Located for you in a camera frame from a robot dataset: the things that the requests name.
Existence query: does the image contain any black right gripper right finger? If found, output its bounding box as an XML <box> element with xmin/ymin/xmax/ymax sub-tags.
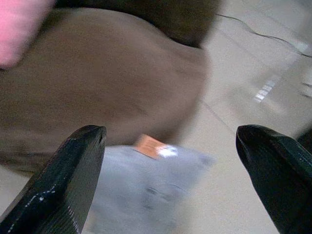
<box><xmin>235</xmin><ymin>124</ymin><xmax>312</xmax><ymax>234</ymax></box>

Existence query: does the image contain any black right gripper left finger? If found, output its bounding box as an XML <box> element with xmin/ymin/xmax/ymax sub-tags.
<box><xmin>0</xmin><ymin>125</ymin><xmax>107</xmax><ymax>234</ymax></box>

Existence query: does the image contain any brown fabric sofa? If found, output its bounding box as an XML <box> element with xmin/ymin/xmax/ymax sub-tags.
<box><xmin>0</xmin><ymin>7</ymin><xmax>210</xmax><ymax>176</ymax></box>

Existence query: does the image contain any pink cushion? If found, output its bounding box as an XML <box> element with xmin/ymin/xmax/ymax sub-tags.
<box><xmin>0</xmin><ymin>0</ymin><xmax>56</xmax><ymax>70</ymax></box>

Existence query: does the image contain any dark brown cushion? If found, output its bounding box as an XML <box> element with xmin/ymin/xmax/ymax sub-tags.
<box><xmin>55</xmin><ymin>0</ymin><xmax>222</xmax><ymax>48</ymax></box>

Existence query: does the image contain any thin black floor cable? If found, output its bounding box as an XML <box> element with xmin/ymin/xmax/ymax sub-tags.
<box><xmin>215</xmin><ymin>13</ymin><xmax>312</xmax><ymax>59</ymax></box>

